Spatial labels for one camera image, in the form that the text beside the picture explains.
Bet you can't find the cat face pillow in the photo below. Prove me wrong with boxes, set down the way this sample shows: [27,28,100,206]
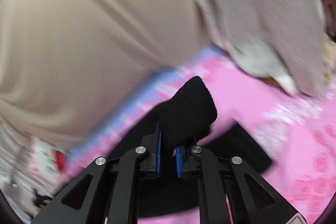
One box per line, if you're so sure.
[28,137,67,190]

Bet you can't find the beige curtain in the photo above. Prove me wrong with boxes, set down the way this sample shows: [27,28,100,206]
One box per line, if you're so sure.
[1,0,211,148]

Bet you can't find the grey floral blanket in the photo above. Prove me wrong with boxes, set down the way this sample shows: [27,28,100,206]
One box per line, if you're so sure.
[195,0,335,97]

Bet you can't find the pink floral bed sheet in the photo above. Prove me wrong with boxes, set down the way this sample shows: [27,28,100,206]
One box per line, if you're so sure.
[61,47,335,223]

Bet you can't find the black pants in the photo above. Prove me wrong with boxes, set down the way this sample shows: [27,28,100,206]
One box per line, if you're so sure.
[108,76,272,218]

